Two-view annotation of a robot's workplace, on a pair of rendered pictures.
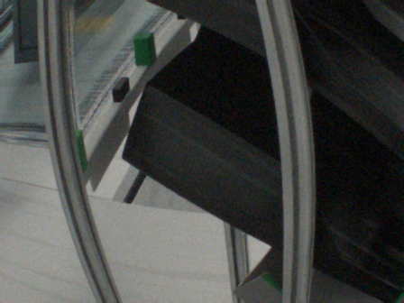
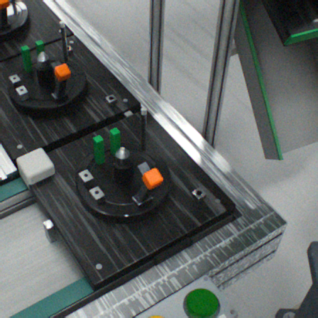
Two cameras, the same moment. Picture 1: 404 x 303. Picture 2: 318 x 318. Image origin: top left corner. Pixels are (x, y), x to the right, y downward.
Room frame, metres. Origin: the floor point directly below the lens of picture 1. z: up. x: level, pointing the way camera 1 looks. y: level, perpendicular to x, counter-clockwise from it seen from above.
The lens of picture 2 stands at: (-0.01, -0.31, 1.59)
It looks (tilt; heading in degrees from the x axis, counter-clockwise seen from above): 49 degrees down; 37
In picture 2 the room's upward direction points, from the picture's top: 1 degrees counter-clockwise
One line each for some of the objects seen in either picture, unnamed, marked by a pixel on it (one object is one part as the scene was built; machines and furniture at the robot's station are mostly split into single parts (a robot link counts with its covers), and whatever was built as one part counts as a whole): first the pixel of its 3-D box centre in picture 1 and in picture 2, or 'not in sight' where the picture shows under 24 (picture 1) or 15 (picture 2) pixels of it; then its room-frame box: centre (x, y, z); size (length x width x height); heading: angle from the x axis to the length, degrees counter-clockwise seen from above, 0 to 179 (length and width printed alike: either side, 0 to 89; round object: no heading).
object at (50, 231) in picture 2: not in sight; (50, 231); (0.25, 0.03, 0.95); 0.01 x 0.01 x 0.04; 68
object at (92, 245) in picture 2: not in sight; (123, 189); (0.37, -0.02, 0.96); 0.24 x 0.24 x 0.02; 68
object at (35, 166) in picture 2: not in sight; (36, 169); (0.32, 0.11, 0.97); 0.05 x 0.05 x 0.04; 68
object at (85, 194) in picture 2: not in sight; (123, 180); (0.37, -0.02, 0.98); 0.14 x 0.14 x 0.02
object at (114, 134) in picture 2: not in sight; (115, 143); (0.40, 0.02, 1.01); 0.01 x 0.01 x 0.05; 68
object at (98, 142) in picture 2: not in sight; (99, 150); (0.37, 0.03, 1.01); 0.01 x 0.01 x 0.05; 68
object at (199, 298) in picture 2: not in sight; (201, 305); (0.27, -0.21, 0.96); 0.04 x 0.04 x 0.02
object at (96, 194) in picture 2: not in sight; (96, 195); (0.32, -0.01, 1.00); 0.02 x 0.01 x 0.02; 68
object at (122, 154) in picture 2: not in sight; (122, 155); (0.37, -0.02, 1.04); 0.02 x 0.02 x 0.03
